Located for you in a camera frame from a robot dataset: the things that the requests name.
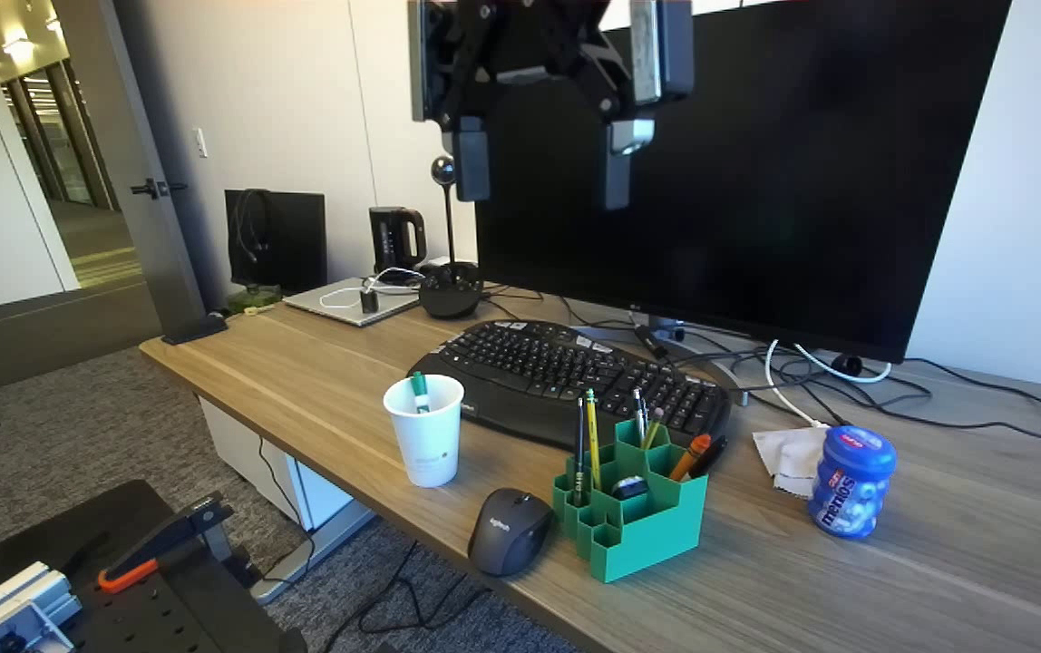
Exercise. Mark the black computer keyboard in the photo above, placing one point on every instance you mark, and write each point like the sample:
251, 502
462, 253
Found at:
543, 375

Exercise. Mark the silver laptop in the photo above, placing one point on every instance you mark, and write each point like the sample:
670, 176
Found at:
341, 302

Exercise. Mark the dark blue pencil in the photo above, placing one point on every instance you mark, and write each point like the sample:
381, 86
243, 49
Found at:
577, 440

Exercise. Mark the black computer mouse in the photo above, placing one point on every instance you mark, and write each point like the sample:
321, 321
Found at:
509, 531

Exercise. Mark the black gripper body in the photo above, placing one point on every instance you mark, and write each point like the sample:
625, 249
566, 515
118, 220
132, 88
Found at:
519, 37

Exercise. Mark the white paper cup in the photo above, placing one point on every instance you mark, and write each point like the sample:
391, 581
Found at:
425, 436

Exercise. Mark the black electric kettle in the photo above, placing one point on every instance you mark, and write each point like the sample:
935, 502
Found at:
398, 239

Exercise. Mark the black computer monitor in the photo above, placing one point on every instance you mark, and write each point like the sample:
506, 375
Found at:
812, 182

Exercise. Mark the black perforated board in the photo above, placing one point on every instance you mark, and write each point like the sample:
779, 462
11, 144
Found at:
122, 612

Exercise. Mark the green flat object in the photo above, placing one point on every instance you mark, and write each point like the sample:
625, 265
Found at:
255, 298

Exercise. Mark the black flat panel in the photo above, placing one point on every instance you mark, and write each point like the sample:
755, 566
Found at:
276, 238

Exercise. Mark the black webcam on stand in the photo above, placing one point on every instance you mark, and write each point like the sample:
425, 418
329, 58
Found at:
451, 290

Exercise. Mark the green honeycomb pencil holder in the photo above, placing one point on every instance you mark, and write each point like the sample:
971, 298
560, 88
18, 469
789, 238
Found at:
634, 531

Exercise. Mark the small black adapter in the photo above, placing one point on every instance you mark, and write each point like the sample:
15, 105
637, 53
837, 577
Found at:
369, 302

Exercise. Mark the dark pen silver clip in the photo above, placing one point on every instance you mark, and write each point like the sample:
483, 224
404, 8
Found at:
642, 411

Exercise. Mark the green marker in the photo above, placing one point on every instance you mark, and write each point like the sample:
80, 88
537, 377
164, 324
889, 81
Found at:
417, 390

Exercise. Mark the blue gum jar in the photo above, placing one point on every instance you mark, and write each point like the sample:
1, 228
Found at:
854, 482

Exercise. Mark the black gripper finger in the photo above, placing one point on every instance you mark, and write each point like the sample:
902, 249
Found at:
472, 158
623, 145

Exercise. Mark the white drawer cabinet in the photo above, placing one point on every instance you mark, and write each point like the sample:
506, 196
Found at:
267, 465

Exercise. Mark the silver wrist camera bar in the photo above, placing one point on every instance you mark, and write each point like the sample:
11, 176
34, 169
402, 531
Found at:
660, 49

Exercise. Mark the yellow pencil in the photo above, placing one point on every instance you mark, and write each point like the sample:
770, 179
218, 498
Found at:
653, 433
592, 428

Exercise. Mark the orange marker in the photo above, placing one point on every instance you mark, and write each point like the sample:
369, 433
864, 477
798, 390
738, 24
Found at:
686, 458

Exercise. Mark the grey door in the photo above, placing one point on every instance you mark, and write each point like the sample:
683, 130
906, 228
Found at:
122, 120

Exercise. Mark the white light switch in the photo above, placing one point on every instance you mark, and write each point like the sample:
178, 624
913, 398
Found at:
201, 144

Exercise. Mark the white paper tissue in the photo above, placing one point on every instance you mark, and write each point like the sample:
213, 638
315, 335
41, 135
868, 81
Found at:
786, 458

